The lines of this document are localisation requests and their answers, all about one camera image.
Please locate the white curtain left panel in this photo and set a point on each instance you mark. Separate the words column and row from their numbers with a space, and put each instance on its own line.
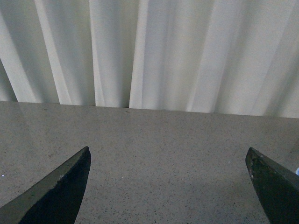
column 224, row 56

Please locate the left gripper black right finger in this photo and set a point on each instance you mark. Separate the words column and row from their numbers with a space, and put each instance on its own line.
column 277, row 188

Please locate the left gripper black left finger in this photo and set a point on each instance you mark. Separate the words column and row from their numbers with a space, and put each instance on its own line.
column 56, row 199

